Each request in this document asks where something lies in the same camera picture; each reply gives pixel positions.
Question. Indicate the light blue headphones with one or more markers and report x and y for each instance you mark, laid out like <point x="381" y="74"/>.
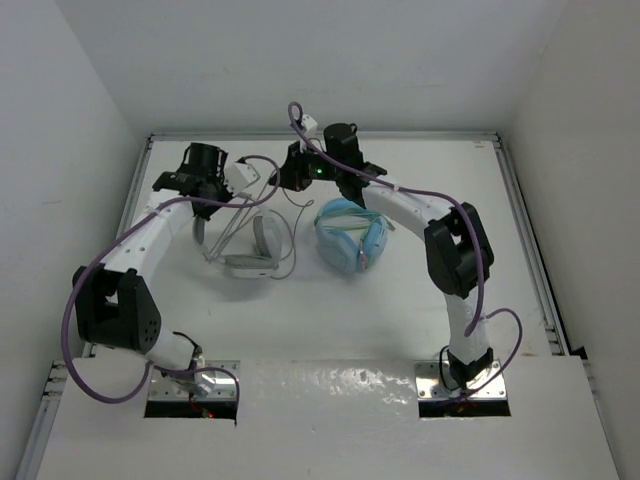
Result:
<point x="350" y="238"/>

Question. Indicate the white grey headphones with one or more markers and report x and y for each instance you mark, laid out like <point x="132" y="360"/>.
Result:
<point x="249" y="247"/>

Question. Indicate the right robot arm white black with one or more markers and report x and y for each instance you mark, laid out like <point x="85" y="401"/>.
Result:
<point x="458" y="253"/>

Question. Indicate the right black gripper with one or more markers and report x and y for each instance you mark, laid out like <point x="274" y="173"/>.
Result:
<point x="294" y="173"/>

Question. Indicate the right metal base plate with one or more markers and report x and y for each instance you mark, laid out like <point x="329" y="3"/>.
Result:
<point x="434" y="383"/>

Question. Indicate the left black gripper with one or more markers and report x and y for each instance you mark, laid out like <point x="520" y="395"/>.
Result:
<point x="218" y="179"/>

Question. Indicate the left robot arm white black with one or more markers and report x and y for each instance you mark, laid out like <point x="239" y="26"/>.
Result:
<point x="114" y="306"/>

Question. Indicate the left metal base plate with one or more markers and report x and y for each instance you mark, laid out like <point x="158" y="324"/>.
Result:
<point x="216" y="383"/>

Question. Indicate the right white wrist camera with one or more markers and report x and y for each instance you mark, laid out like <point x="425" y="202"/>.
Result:
<point x="307" y="125"/>

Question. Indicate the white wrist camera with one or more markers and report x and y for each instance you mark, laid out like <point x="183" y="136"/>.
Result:
<point x="307" y="125"/>
<point x="239" y="176"/>

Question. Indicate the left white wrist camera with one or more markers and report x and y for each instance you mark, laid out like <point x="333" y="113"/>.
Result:
<point x="239" y="176"/>

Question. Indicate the aluminium table frame rail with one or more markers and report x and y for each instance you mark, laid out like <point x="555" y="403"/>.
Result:
<point x="326" y="362"/>

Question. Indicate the metal base plate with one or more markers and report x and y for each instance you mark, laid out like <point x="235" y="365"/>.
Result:
<point x="216" y="383"/>
<point x="434" y="383"/>

